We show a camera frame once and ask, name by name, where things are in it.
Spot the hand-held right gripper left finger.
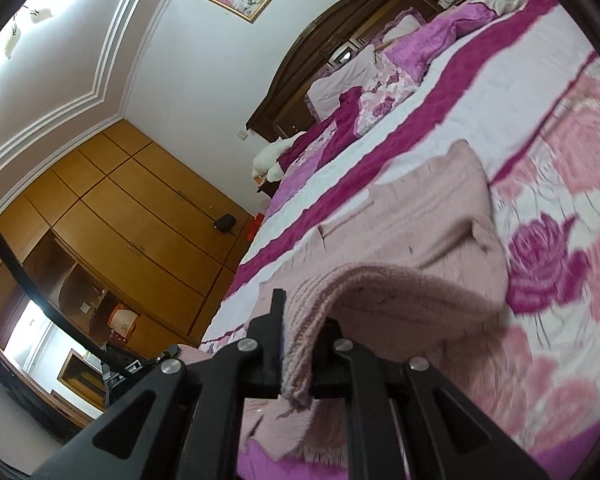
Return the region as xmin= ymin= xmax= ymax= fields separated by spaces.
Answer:
xmin=30 ymin=288 xmax=288 ymax=480

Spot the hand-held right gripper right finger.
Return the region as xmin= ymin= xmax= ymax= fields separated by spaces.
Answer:
xmin=312 ymin=317 xmax=551 ymax=480

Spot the pink knitted cardigan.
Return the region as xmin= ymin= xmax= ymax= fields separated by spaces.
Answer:
xmin=235 ymin=139 xmax=511 ymax=466

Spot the orange white box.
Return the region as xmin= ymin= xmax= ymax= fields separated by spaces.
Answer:
xmin=109 ymin=307 xmax=137 ymax=338

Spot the white plush toy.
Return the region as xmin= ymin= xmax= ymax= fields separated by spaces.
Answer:
xmin=251 ymin=136 xmax=301 ymax=183

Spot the wooden wardrobe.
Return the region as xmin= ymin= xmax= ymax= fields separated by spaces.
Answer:
xmin=0 ymin=119 xmax=253 ymax=441

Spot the light purple pillow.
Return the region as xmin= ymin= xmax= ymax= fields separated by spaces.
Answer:
xmin=380 ymin=7 xmax=426 ymax=46
xmin=307 ymin=42 xmax=381 ymax=121

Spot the floral pink bed sheet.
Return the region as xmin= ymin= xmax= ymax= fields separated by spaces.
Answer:
xmin=177 ymin=0 xmax=600 ymax=480

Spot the dark wooden headboard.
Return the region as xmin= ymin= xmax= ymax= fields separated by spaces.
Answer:
xmin=246 ymin=0 xmax=446 ymax=142

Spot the purple floral quilt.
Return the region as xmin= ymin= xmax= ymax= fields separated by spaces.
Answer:
xmin=279 ymin=0 xmax=546 ymax=181

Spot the ceiling lamp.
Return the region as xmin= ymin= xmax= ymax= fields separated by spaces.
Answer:
xmin=2 ymin=2 xmax=56 ymax=58

